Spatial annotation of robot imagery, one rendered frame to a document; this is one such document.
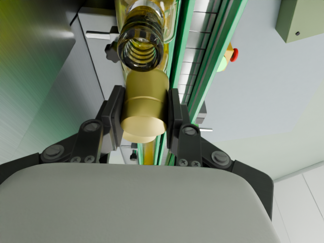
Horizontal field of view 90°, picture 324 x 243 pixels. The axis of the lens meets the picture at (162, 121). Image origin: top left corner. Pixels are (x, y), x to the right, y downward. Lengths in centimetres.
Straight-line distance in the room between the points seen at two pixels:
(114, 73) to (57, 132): 23
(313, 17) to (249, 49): 16
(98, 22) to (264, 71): 57
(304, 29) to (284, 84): 29
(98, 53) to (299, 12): 47
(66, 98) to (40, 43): 13
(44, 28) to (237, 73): 59
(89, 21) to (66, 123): 21
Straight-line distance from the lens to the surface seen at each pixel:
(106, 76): 49
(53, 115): 32
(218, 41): 36
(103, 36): 33
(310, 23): 57
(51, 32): 27
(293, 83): 84
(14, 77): 21
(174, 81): 37
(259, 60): 68
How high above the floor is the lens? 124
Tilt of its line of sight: 34 degrees down
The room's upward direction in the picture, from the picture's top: 179 degrees counter-clockwise
